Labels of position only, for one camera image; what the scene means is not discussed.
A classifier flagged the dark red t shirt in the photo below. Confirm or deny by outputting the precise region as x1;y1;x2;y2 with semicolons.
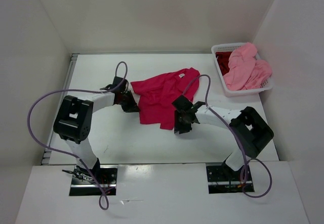
215;52;232;76

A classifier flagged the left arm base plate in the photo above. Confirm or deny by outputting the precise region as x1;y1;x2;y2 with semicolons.
63;165;118;197

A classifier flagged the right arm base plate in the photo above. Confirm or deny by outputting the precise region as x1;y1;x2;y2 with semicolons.
206;163;255;194

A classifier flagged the magenta t shirt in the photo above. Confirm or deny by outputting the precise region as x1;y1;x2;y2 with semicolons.
131;67;200;130

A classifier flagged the light pink t shirt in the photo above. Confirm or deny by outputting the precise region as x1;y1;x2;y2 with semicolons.
223;43;272;91

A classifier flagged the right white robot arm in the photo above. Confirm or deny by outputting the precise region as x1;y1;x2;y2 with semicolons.
173;101;274;181

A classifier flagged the white plastic laundry basket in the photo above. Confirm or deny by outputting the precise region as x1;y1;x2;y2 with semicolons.
211;43;274;97

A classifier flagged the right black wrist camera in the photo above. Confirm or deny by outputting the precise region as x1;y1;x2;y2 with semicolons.
172;95;193;112

